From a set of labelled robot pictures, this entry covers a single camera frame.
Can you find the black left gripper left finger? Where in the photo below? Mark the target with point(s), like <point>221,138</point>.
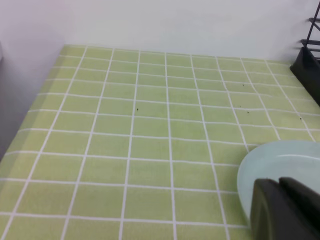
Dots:
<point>274,216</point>

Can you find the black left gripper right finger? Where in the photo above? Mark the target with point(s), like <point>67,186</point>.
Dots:
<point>305,199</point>

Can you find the light green plate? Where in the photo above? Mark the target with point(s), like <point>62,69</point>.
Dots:
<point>297,159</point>

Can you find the black dish rack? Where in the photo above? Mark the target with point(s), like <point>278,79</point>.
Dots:
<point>306,66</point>

